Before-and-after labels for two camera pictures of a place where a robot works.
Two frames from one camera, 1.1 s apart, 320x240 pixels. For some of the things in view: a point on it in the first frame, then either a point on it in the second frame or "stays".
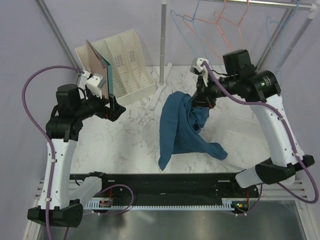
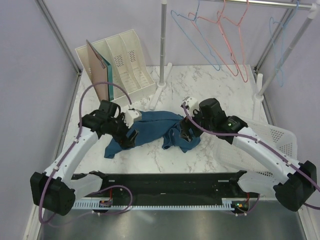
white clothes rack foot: (160, 86) stays
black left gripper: (112, 113) -> (124, 141)
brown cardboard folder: (96, 65) stays
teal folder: (109, 73) stays
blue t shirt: (181, 120) -> (154, 125)
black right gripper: (203, 96) -> (186, 124)
